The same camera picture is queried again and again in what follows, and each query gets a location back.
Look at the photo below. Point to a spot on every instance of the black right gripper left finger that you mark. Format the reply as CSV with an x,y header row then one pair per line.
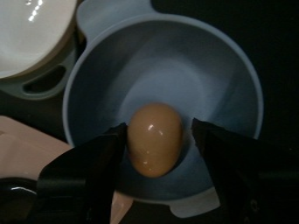
x,y
78,180

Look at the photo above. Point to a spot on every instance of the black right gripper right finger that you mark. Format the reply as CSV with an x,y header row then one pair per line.
x,y
248,175

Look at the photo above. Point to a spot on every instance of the brown toy egg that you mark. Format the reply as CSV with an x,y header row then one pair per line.
x,y
155,140

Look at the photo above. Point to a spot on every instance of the black round lid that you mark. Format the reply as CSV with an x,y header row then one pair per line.
x,y
15,201

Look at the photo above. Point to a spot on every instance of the pink tray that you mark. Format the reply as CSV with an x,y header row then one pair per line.
x,y
27,145

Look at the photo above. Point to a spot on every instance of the grey-green pot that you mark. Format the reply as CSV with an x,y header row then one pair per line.
x,y
58,84

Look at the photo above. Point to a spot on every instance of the white bowl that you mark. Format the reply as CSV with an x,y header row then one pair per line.
x,y
27,35

